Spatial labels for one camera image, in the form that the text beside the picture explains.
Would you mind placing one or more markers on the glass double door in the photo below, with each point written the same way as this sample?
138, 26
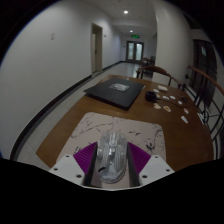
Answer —
135, 51

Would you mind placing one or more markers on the small beige sticker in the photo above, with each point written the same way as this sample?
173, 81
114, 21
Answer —
157, 106
167, 109

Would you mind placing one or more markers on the white marble print mouse pad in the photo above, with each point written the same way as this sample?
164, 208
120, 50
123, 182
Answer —
110, 128

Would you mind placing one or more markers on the green exit sign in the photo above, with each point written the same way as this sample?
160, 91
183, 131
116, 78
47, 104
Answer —
134, 36

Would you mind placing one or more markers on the transparent computer mouse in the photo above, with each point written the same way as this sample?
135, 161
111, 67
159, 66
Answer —
112, 156

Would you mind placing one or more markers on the small white sticker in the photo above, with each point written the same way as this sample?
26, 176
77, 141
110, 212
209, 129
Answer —
156, 90
172, 97
180, 102
165, 97

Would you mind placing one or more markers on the dark framed window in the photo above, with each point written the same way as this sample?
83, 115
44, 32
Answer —
201, 66

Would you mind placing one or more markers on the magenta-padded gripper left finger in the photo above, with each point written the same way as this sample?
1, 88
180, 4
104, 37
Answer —
66, 166

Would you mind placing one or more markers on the black laptop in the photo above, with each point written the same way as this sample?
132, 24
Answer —
113, 93

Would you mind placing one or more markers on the white side door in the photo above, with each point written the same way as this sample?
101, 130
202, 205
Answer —
96, 50

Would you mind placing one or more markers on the wooden chair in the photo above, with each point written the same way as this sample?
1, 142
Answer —
156, 69

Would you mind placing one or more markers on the large white sticker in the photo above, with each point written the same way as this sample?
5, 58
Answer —
184, 119

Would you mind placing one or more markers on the black power adapter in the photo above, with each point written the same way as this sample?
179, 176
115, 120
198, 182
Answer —
150, 96

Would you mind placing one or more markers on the small white box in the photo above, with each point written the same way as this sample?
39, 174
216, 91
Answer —
163, 88

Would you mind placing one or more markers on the red and white sticker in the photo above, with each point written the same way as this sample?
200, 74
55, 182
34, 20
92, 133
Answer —
186, 111

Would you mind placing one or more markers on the white wall switch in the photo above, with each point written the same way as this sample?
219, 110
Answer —
52, 36

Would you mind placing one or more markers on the black railing with wooden handrail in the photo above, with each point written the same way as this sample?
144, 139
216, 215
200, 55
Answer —
213, 100

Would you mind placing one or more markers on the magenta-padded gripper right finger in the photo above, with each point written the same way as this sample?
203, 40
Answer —
155, 168

